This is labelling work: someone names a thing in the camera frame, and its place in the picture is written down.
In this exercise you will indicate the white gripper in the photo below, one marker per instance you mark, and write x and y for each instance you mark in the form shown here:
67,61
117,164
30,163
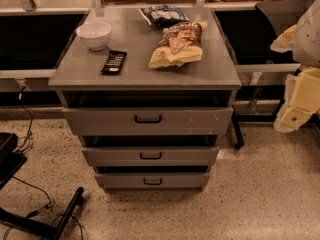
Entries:
308,39

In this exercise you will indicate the grey top drawer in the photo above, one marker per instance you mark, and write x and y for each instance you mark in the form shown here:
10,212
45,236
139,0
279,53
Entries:
147,121

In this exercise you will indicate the grey drawer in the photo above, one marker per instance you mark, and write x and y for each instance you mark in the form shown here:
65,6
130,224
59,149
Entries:
149,156
140,180
147,121

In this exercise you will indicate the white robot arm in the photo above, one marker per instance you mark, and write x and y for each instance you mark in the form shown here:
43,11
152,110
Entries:
303,38

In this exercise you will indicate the grey drawer cabinet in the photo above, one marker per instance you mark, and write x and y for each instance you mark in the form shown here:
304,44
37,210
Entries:
210,83

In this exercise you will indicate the grey bottom drawer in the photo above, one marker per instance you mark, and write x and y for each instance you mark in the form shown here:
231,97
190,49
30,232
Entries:
140,180

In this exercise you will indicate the grey middle drawer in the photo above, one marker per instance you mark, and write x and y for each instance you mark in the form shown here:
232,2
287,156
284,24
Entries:
149,156

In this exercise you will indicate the black chair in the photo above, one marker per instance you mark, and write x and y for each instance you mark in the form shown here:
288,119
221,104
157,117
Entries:
267,79

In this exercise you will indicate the yellow brown chip bag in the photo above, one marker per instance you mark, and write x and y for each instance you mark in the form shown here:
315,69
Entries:
180,44

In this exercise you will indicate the dark blue snack bag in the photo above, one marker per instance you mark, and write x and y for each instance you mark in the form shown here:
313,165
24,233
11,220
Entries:
163,15

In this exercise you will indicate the white bowl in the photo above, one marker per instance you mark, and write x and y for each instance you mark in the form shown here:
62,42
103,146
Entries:
95,35

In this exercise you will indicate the black stand base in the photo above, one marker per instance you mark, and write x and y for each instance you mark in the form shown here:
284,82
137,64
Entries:
24,201

